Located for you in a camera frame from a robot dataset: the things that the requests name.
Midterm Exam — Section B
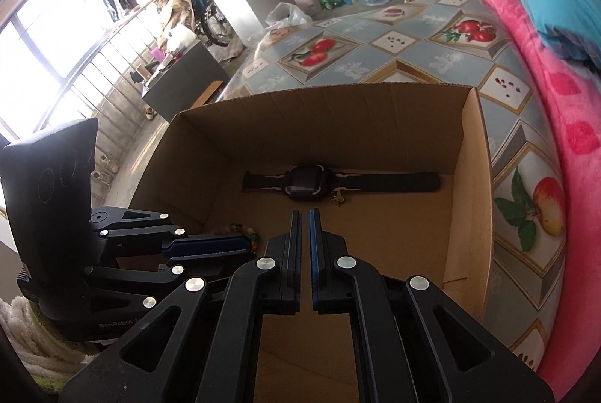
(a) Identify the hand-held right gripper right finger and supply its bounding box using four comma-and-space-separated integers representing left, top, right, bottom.
307, 208, 548, 403

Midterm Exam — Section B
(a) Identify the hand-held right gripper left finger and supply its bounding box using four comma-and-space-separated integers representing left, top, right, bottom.
59, 210, 301, 403

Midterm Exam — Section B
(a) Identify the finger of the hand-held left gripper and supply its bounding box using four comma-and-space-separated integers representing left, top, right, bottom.
85, 250, 257, 319
89, 206, 257, 254

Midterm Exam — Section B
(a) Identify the multicolour glass bead bracelet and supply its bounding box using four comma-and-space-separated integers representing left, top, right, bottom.
213, 220, 261, 254

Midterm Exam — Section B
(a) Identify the brown cardboard box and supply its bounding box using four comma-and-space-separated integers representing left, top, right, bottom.
127, 84, 495, 403

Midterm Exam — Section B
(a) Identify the black wrist watch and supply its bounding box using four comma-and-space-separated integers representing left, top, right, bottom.
242, 162, 442, 202

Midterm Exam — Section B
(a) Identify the metal railing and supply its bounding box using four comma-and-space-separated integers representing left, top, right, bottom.
40, 9, 165, 160

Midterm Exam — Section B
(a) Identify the dark grey cabinet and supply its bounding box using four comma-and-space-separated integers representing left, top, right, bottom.
141, 41, 231, 124

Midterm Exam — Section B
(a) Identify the large window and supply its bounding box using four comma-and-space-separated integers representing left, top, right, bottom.
0, 0, 113, 141

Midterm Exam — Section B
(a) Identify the wheelchair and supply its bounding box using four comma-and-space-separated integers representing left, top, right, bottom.
190, 0, 233, 47

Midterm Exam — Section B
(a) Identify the white plastic bag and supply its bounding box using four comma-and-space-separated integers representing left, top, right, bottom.
265, 2, 313, 28

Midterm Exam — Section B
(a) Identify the pile of clothes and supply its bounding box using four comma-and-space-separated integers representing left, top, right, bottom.
157, 0, 205, 51

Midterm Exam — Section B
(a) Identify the pink fleece blanket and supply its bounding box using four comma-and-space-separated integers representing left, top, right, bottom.
455, 0, 601, 399

